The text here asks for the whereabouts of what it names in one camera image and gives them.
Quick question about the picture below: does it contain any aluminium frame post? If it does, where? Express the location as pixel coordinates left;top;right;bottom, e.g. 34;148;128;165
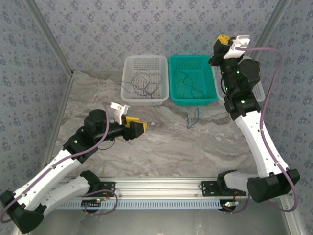
250;0;293;59
25;0;75;75

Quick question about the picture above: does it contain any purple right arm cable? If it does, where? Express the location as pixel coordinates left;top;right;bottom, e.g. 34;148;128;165
224;47;299;214

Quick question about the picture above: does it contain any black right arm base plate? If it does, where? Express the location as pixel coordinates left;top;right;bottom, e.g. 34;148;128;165
201;180;246;197

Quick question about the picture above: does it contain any white plastic mesh basket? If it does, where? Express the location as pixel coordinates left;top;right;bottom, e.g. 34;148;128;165
120;55;169;106
210;55;266;103

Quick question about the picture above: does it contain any small black controller board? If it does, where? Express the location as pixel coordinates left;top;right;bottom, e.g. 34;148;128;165
81;198;102;214
221;199;240;214

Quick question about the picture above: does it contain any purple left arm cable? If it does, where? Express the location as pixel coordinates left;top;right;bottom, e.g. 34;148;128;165
0;102;118;223

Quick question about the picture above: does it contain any aluminium table edge bar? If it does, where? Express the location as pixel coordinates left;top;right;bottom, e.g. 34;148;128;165
251;102;308;235
12;70;75;194

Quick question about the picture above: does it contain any thin green cable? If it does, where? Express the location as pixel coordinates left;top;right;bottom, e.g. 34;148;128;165
174;70;208;98

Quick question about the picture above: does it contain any thin black cable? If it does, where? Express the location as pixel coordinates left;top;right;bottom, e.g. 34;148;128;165
131;70;163;97
121;73;159;98

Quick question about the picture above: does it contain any white slotted cable duct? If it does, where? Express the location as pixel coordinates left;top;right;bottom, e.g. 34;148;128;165
56;198;224;210

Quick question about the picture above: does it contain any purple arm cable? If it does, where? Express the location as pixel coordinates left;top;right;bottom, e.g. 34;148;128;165
224;47;299;214
0;102;118;223

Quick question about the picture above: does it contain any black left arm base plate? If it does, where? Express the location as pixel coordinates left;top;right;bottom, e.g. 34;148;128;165
71;181;116;198

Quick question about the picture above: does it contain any teal plastic mesh basket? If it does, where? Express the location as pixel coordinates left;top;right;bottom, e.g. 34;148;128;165
167;54;219;107

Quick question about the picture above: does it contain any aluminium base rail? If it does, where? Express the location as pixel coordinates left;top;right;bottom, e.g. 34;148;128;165
58;178;293;198

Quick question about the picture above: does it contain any grey metal shelf plate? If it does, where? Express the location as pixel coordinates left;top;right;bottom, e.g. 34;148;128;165
23;198;294;235

